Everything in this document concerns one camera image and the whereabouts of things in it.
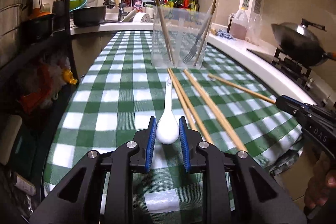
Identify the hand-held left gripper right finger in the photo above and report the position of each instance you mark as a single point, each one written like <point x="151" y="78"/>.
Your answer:
<point x="185" y="145"/>

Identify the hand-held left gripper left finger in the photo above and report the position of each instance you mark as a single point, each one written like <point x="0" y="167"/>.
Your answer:
<point x="151" y="145"/>

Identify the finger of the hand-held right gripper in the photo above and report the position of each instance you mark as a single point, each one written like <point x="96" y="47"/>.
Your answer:
<point x="288" y="110"/>
<point x="288" y="101"/>

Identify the clear plastic utensil container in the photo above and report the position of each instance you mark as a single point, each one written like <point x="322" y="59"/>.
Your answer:
<point x="181" y="29"/>

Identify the person's right hand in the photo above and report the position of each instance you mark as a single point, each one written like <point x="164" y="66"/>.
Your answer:
<point x="320" y="187"/>

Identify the black burner grate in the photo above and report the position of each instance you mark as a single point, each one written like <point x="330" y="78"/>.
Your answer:
<point x="291" y="66"/>

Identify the green white checked tablecloth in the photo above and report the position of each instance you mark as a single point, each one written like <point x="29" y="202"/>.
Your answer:
<point x="118" y="108"/>

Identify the black wok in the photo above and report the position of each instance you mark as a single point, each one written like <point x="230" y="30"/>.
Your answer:
<point x="294" y="50"/>

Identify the black glass gas stove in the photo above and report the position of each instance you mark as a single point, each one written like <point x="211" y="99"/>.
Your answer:
<point x="262" y="56"/>

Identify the steel wok lid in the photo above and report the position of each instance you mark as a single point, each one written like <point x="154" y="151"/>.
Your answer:
<point x="302" y="29"/>

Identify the clear plastic bottle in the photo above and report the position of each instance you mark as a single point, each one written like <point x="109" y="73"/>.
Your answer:
<point x="255" y="29"/>

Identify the cooking oil jug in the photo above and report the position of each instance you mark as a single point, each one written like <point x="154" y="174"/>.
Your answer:
<point x="237" y="28"/>

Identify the blue rag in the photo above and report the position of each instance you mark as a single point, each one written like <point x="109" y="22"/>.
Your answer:
<point x="224" y="34"/>

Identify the orange white crumpled bags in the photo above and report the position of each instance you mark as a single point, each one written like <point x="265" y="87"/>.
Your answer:
<point x="39" y="85"/>

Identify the white perforated lid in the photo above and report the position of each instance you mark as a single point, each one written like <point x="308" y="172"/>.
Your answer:
<point x="143" y="18"/>

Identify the white plate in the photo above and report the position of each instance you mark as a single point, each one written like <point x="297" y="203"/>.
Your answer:
<point x="128" y="16"/>

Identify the white jar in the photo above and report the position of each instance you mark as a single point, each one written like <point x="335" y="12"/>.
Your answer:
<point x="149" y="9"/>

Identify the pink dish soap bottle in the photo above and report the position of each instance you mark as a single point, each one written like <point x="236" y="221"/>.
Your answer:
<point x="137" y="5"/>

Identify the black cooking pot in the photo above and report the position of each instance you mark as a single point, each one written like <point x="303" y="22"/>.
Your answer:
<point x="89" y="18"/>

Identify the white plastic box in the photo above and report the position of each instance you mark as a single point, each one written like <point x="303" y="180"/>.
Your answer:
<point x="9" y="140"/>

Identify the row of sauce bottles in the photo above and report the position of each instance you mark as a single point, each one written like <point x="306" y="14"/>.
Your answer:
<point x="178" y="1"/>

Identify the black metal shelf rack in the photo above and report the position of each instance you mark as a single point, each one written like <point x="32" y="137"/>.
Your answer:
<point x="71" y="16"/>

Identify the green plastic basin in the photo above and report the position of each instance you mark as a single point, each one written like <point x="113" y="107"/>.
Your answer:
<point x="77" y="5"/>

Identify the black canister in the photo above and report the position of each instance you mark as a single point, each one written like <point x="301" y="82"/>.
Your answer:
<point x="58" y="14"/>

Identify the black pot orange lid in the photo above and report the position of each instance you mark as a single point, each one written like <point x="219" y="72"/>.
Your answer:
<point x="42" y="27"/>

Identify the steel stockpot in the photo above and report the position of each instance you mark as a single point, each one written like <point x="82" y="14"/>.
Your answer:
<point x="10" y="29"/>

